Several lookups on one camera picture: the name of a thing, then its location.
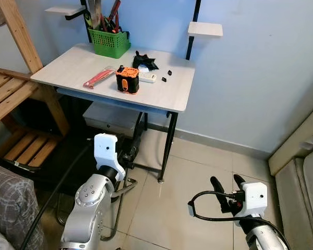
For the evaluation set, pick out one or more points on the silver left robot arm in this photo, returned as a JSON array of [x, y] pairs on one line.
[[91, 203]]

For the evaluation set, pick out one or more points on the grey metal tool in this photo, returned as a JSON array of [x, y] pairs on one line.
[[97, 13]]

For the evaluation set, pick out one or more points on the black glove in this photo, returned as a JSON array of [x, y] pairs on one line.
[[144, 61]]

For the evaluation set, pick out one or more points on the white remote control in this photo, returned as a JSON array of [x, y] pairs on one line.
[[147, 77]]

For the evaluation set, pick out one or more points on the light wood table black legs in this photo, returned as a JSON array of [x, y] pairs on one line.
[[83, 65]]

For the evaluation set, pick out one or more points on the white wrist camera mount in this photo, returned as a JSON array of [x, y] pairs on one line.
[[254, 198], [105, 148]]

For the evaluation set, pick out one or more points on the beige bed base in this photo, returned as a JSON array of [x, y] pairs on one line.
[[292, 148]]

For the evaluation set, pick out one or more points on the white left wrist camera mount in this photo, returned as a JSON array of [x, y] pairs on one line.
[[105, 148]]

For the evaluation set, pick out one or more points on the wooden slat shelf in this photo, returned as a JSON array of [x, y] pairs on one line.
[[26, 148]]

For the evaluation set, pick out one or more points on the grey patterned cushion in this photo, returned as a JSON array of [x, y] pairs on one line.
[[10, 208]]

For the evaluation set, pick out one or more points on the white shelf board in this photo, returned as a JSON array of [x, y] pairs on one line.
[[62, 9], [206, 29]]

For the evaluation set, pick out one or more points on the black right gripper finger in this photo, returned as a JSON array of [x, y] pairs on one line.
[[217, 187], [240, 182]]

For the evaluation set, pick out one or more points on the black shelf pole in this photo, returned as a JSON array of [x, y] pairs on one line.
[[86, 21], [190, 48]]

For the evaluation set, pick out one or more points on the red flat packet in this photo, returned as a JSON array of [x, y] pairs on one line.
[[98, 78]]

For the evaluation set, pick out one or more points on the grey storage box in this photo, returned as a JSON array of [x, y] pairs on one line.
[[112, 119]]

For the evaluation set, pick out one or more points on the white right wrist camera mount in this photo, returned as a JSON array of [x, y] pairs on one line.
[[254, 198]]

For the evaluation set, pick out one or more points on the grey quilted mattress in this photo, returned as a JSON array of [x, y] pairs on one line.
[[302, 203]]

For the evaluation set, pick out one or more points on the green plastic basket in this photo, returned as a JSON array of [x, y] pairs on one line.
[[109, 44]]

